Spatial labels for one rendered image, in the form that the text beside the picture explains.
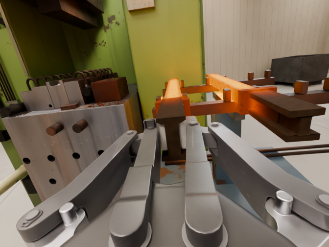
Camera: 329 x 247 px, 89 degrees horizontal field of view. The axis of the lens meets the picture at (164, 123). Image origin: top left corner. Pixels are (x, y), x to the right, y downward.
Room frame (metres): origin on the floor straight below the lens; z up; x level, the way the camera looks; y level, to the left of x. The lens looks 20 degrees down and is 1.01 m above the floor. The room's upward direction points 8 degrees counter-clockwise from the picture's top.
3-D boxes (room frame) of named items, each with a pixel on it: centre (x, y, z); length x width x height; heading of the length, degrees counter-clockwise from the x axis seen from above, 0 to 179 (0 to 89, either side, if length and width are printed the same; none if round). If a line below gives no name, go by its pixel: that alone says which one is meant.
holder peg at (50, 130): (0.47, 0.32, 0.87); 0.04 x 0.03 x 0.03; 176
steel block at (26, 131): (0.77, 0.28, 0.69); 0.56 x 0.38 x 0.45; 176
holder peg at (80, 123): (0.46, 0.24, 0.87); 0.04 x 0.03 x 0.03; 176
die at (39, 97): (0.76, 0.33, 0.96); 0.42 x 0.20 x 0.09; 176
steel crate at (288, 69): (4.48, -3.68, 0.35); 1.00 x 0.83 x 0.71; 10
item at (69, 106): (0.51, 0.28, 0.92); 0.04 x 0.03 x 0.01; 94
